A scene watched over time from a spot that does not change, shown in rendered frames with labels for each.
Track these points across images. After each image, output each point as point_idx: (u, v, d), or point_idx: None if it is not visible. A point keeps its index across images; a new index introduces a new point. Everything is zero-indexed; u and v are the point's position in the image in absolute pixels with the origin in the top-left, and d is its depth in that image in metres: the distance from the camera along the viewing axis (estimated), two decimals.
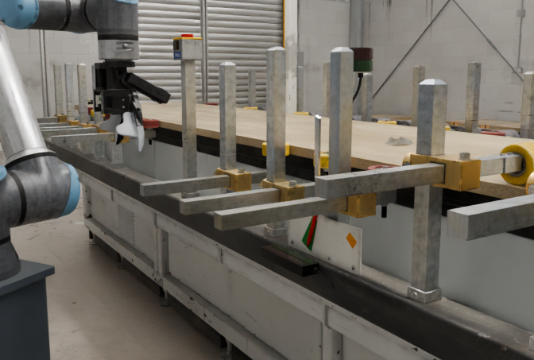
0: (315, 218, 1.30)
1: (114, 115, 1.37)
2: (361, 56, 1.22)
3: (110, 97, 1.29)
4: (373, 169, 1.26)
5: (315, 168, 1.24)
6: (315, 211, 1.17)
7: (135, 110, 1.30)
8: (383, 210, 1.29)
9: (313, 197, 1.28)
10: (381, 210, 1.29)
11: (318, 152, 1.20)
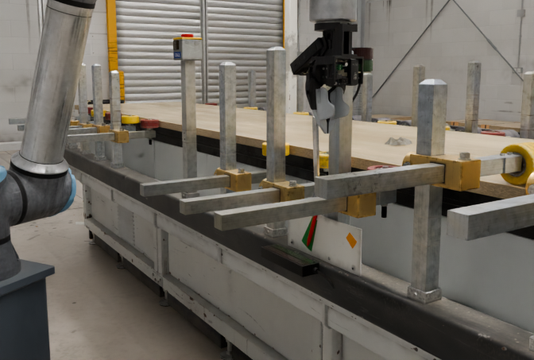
0: (315, 218, 1.30)
1: (325, 94, 1.13)
2: (361, 56, 1.22)
3: (355, 65, 1.12)
4: (373, 169, 1.26)
5: (315, 168, 1.23)
6: (315, 211, 1.17)
7: (342, 91, 1.17)
8: (383, 210, 1.29)
9: (313, 197, 1.28)
10: (381, 210, 1.29)
11: (316, 152, 1.20)
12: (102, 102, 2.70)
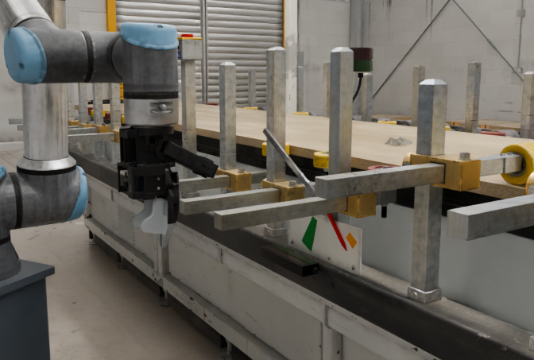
0: (331, 217, 1.25)
1: (149, 202, 1.01)
2: (361, 56, 1.22)
3: (141, 176, 0.95)
4: (373, 169, 1.26)
5: (295, 171, 1.30)
6: (315, 211, 1.17)
7: (171, 205, 0.97)
8: (383, 210, 1.29)
9: None
10: (381, 210, 1.29)
11: (284, 153, 1.31)
12: (102, 102, 2.70)
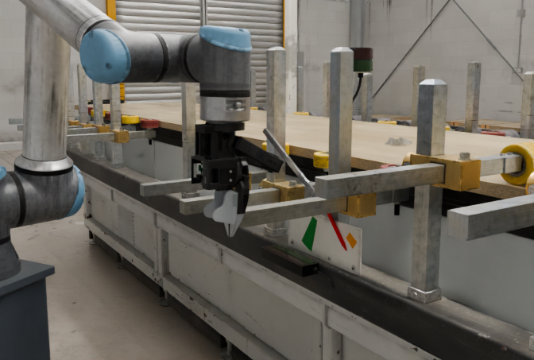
0: (331, 217, 1.25)
1: (219, 193, 1.08)
2: (361, 56, 1.22)
3: (216, 168, 1.02)
4: (387, 168, 1.28)
5: (295, 171, 1.30)
6: (330, 209, 1.19)
7: (241, 196, 1.04)
8: (396, 207, 1.31)
9: None
10: (394, 207, 1.31)
11: (284, 153, 1.31)
12: (102, 102, 2.70)
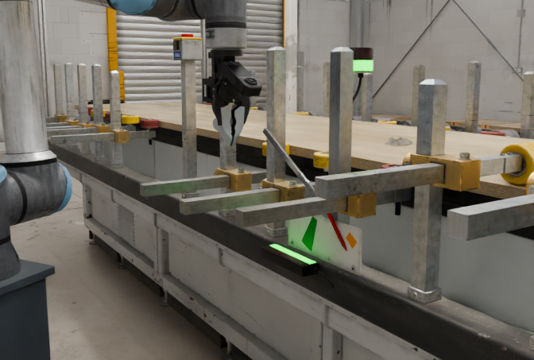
0: (331, 217, 1.25)
1: (233, 110, 1.32)
2: (361, 56, 1.22)
3: (207, 86, 1.32)
4: (388, 168, 1.28)
5: (295, 171, 1.30)
6: (333, 208, 1.19)
7: (214, 110, 1.28)
8: (396, 207, 1.31)
9: None
10: (395, 207, 1.32)
11: (284, 153, 1.31)
12: (102, 102, 2.70)
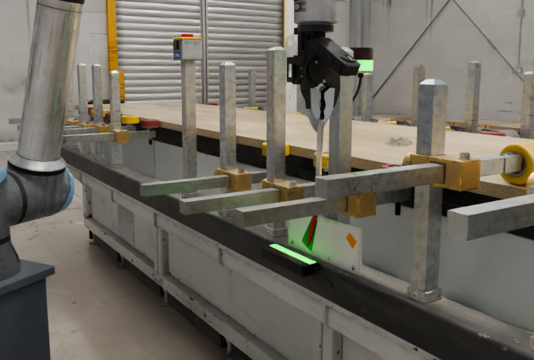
0: (315, 218, 1.30)
1: (321, 92, 1.20)
2: (361, 56, 1.22)
3: (293, 64, 1.19)
4: (388, 168, 1.28)
5: (317, 168, 1.23)
6: (333, 208, 1.19)
7: (303, 91, 1.16)
8: (396, 207, 1.31)
9: (313, 197, 1.28)
10: (395, 207, 1.32)
11: (319, 152, 1.20)
12: (102, 102, 2.70)
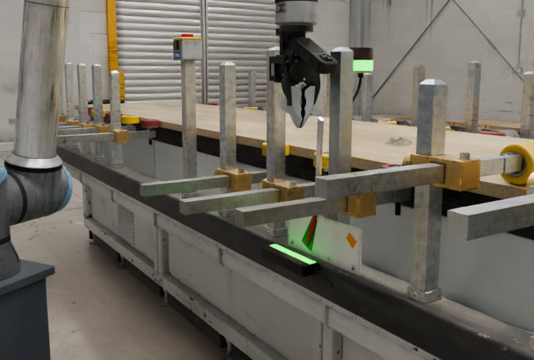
0: (315, 218, 1.30)
1: (302, 90, 1.25)
2: (361, 56, 1.22)
3: (275, 63, 1.24)
4: (388, 168, 1.28)
5: (317, 168, 1.23)
6: (333, 208, 1.19)
7: (284, 89, 1.21)
8: (396, 207, 1.31)
9: (313, 197, 1.28)
10: (395, 207, 1.32)
11: (319, 152, 1.20)
12: (102, 102, 2.70)
